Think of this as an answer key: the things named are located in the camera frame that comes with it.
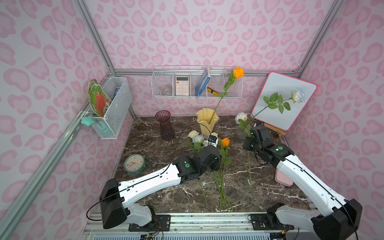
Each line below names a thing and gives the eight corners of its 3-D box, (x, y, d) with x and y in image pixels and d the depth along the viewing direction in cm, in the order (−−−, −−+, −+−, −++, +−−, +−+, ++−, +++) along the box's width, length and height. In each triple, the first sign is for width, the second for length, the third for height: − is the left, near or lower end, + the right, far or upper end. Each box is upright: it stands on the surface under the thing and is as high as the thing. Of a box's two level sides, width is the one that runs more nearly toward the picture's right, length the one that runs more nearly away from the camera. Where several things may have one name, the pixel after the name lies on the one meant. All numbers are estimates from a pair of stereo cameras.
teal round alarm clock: (123, 173, 92) (120, 171, 89) (128, 157, 100) (126, 154, 97) (144, 173, 92) (142, 171, 89) (148, 156, 100) (146, 154, 97)
